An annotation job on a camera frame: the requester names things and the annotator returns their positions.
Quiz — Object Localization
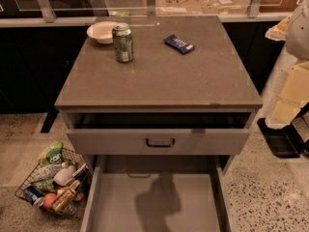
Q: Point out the blue snack bar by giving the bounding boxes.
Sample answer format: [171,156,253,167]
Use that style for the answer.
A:
[163,35,195,54]

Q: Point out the black tray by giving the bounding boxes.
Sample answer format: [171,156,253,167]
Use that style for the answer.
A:
[257,118,304,159]

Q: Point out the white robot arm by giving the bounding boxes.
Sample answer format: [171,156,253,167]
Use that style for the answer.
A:
[262,0,309,130]

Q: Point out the green chip bag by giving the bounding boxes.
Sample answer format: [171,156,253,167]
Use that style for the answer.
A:
[36,141,63,164]

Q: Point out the orange fruit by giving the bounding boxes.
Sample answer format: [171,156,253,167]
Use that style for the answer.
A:
[43,192,57,209]

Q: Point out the grey drawer cabinet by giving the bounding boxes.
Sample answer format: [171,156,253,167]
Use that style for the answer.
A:
[53,14,264,232]

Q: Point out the green soda can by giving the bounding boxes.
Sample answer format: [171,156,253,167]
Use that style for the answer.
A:
[112,22,133,63]

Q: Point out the clear plastic water bottle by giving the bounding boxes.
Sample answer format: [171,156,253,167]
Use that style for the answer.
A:
[32,164,63,181]

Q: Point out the wire basket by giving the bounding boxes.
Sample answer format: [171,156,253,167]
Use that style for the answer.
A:
[14,148,90,217]

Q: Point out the grey drawer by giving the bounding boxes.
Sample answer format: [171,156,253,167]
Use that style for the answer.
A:
[68,112,249,155]
[80,156,234,232]

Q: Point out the brown glass bottle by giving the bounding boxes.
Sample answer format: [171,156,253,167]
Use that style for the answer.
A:
[52,180,80,214]

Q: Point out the blue soda can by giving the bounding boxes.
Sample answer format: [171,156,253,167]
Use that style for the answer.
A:
[23,186,44,207]

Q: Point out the white bowl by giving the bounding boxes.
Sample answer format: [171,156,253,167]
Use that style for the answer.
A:
[87,21,116,44]

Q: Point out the grey top drawer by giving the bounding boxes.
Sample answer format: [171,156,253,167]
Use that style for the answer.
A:
[68,112,249,155]

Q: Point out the white plastic bottle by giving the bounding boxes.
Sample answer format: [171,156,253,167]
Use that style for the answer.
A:
[53,162,75,187]

